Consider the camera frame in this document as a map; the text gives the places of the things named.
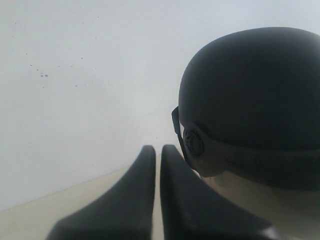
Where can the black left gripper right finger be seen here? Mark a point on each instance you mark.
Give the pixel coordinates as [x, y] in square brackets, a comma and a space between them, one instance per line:
[192, 211]

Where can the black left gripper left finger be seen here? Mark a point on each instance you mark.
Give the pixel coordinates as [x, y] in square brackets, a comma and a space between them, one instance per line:
[124, 212]

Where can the black helmet with visor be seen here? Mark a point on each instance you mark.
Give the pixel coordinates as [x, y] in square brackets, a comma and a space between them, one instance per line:
[249, 104]

